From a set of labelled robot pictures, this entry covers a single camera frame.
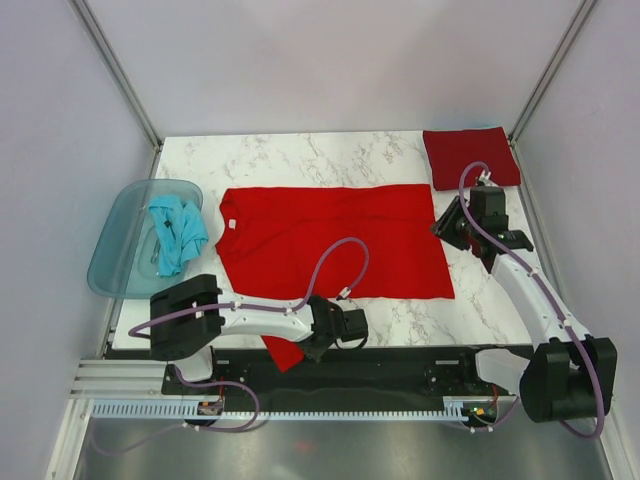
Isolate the bright red t shirt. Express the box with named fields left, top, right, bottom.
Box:
left=214, top=183, right=456, bottom=374

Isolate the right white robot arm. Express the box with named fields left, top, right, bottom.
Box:
left=431, top=184, right=618, bottom=430

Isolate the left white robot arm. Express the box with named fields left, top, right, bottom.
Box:
left=147, top=274, right=369, bottom=393

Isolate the folded dark red t shirt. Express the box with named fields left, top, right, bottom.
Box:
left=422, top=127, right=521, bottom=191

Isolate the teal t shirt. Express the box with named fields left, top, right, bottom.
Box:
left=149, top=195, right=209, bottom=278

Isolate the translucent blue plastic bin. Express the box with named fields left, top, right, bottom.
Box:
left=87, top=179, right=203, bottom=299

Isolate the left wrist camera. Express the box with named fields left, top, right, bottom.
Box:
left=340, top=309, right=369, bottom=348

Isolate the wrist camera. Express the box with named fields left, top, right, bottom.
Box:
left=476, top=170, right=495, bottom=186
left=340, top=309, right=369, bottom=348

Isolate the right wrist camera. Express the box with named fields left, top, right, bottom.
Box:
left=476, top=170, right=495, bottom=186

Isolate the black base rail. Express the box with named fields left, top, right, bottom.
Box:
left=102, top=342, right=551, bottom=414

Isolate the white slotted cable duct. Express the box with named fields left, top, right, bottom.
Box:
left=91, top=398, right=496, bottom=422

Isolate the right aluminium frame post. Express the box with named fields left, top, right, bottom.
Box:
left=507, top=0, right=600, bottom=146

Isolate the aluminium frame post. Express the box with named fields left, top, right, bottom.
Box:
left=507, top=0, right=600, bottom=146
left=69, top=0, right=163, bottom=152

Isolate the left aluminium frame post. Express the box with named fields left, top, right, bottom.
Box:
left=69, top=0, right=163, bottom=152

